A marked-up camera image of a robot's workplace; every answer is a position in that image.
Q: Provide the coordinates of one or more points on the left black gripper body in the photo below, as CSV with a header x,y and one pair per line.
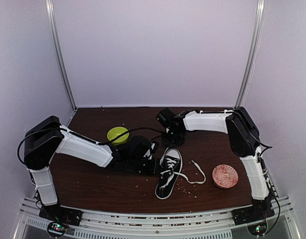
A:
x,y
144,169

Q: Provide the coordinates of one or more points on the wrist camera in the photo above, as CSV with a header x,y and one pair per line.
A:
x,y
165,117
139,147

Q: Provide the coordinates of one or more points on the black white canvas sneaker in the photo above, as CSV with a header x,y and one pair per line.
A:
x,y
170,165

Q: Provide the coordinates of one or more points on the red white patterned bowl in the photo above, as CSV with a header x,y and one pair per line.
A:
x,y
225,176

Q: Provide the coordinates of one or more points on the right aluminium frame post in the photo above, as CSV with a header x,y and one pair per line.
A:
x,y
254,47

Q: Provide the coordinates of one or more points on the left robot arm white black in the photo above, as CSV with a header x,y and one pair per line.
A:
x,y
119,153

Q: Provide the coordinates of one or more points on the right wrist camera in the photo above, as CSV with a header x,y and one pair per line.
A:
x,y
165,117

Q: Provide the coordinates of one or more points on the white shoelace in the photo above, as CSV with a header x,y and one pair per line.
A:
x,y
198,177

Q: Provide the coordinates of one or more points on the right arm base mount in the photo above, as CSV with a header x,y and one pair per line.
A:
x,y
254,218

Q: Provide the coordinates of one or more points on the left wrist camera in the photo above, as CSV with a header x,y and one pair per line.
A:
x,y
139,147

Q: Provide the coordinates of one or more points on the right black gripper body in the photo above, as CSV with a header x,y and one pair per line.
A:
x,y
173,139

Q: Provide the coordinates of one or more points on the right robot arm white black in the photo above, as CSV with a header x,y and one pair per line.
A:
x,y
244,138

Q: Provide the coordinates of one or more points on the aluminium front rail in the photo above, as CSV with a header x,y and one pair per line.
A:
x,y
215,224

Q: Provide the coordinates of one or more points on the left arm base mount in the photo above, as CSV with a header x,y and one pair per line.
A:
x,y
59,225

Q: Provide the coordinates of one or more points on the left aluminium frame post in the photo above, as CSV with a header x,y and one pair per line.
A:
x,y
58,52

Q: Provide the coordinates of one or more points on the green plastic bowl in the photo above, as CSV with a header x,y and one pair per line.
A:
x,y
118,135

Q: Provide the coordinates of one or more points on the aluminium frame post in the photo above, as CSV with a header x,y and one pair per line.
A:
x,y
58,52
254,47

